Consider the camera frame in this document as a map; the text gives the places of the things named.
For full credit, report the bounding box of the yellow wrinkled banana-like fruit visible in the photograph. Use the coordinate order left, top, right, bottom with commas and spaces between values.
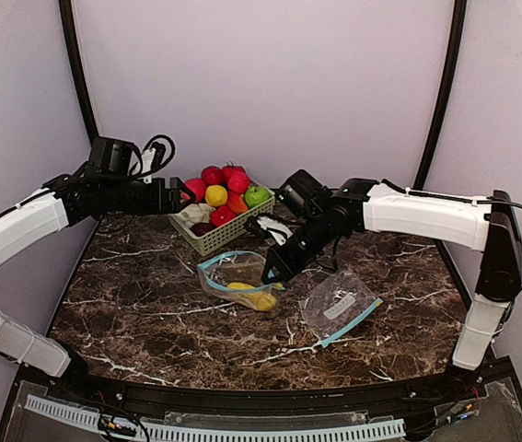
227, 282, 284, 312

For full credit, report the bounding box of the large clear zip bag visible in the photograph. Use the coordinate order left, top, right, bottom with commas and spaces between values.
197, 250, 269, 303

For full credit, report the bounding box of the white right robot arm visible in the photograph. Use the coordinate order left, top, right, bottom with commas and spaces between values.
261, 169, 522, 371

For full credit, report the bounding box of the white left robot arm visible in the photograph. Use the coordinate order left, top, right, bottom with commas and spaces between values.
0, 134, 195, 378

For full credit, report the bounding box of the small clear zip bag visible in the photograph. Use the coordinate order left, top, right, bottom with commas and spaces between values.
298, 270, 383, 348

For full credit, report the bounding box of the white cabbage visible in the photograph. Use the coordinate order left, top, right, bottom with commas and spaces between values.
178, 204, 215, 228

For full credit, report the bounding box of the red apple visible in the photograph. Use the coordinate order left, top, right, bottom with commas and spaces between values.
184, 178, 207, 203

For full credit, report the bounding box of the yellow lemon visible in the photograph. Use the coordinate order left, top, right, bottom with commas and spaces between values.
204, 185, 228, 207

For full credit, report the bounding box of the red bell pepper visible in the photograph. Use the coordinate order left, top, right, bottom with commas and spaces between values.
210, 205, 237, 227

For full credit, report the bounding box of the orange pepper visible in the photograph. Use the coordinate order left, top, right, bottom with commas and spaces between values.
226, 191, 249, 215

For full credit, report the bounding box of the green perforated plastic basket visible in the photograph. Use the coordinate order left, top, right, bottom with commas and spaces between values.
169, 190, 275, 256

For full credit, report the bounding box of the pink-red wrinkled fruit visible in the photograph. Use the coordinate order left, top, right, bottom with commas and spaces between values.
227, 171, 250, 194

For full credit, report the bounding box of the green apple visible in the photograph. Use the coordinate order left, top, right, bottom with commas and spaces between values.
244, 185, 272, 209

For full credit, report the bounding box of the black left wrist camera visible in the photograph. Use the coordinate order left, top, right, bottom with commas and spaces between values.
140, 134, 176, 181

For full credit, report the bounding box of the white slotted cable duct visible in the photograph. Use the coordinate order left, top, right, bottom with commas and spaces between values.
24, 394, 406, 441

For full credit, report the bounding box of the black table front rail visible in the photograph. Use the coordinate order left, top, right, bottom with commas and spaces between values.
48, 363, 519, 420

